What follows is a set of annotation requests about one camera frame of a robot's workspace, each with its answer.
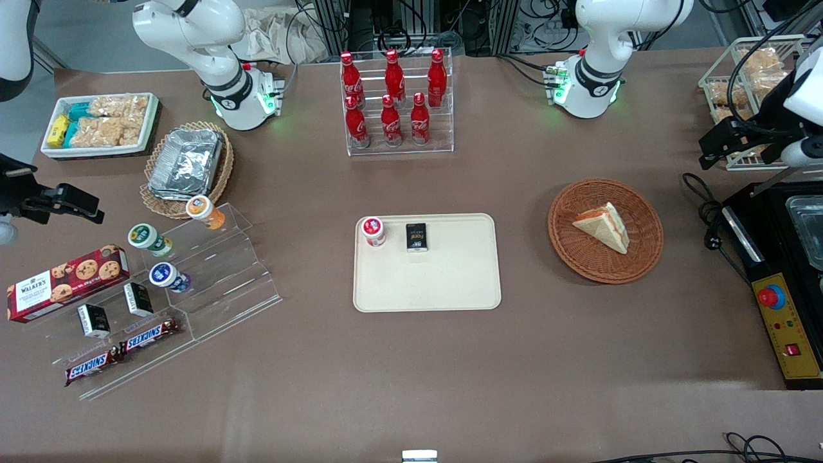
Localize red Walkers cookie box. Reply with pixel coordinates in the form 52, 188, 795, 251
6, 244, 131, 323

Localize red cola bottle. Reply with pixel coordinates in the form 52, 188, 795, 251
339, 51, 365, 107
384, 49, 407, 107
410, 92, 431, 147
427, 48, 448, 109
345, 95, 372, 149
380, 95, 404, 148

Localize clear acrylic bottle rack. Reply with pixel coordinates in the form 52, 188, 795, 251
340, 48, 455, 157

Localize Snickers chocolate bar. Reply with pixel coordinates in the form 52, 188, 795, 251
118, 318, 181, 356
64, 347, 127, 387

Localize white rectangular snack bin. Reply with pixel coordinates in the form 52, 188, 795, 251
40, 93, 160, 159

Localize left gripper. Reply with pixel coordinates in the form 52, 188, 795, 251
699, 63, 823, 171

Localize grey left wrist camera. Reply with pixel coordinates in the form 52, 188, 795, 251
781, 138, 823, 169

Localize bagged pastry snack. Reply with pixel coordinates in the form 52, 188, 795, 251
707, 80, 750, 123
736, 48, 783, 73
751, 69, 795, 98

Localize clear plastic container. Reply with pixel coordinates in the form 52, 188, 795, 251
785, 195, 823, 271

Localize white wire rack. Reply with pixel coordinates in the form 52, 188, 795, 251
698, 35, 812, 172

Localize green lid yogurt cup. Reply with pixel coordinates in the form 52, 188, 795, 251
127, 222, 174, 257

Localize clear acrylic stepped shelf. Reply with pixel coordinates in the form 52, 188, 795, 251
19, 202, 283, 401

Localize brown round wicker basket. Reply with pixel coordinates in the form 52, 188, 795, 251
548, 178, 664, 285

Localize black power cable with plug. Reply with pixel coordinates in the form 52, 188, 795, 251
681, 172, 754, 284

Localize beige plastic tray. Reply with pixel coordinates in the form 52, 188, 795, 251
353, 213, 502, 313

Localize beige cloth bag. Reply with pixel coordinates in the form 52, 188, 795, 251
230, 5, 330, 66

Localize black appliance with yellow panel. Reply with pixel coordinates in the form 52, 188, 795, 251
719, 181, 823, 392

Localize light woven flat basket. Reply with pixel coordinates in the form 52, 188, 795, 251
140, 120, 235, 221

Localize yellow snack packet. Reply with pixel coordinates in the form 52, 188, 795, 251
47, 114, 71, 148

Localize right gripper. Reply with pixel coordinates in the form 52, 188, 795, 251
0, 154, 105, 225

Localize clear rice cracker bag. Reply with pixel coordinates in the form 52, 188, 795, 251
89, 96, 150, 119
75, 116, 143, 148

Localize orange lid yogurt cup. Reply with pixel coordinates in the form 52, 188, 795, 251
186, 195, 226, 231

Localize triangular sandwich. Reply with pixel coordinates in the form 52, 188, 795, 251
572, 201, 631, 255

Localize grey metal bar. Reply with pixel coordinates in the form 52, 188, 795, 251
748, 168, 790, 197

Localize black floor cables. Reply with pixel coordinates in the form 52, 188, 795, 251
590, 431, 823, 463

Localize aluminium foil container stack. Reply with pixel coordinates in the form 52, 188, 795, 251
147, 127, 225, 201

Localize red emergency stop button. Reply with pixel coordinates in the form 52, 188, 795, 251
756, 284, 787, 311

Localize red lid yogurt cup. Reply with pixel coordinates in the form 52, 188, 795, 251
361, 217, 387, 248

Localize blue lid yogurt cup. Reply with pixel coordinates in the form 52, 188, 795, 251
149, 262, 192, 294

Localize aluminium frame rack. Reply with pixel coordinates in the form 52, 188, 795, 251
311, 0, 523, 57

